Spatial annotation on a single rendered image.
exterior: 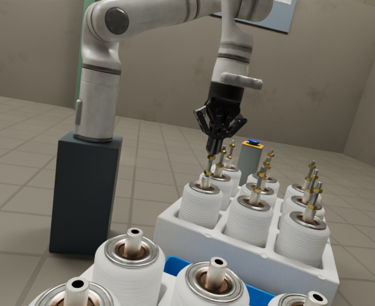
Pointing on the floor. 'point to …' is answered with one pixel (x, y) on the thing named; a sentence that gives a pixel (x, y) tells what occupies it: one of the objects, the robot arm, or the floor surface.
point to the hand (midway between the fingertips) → (214, 146)
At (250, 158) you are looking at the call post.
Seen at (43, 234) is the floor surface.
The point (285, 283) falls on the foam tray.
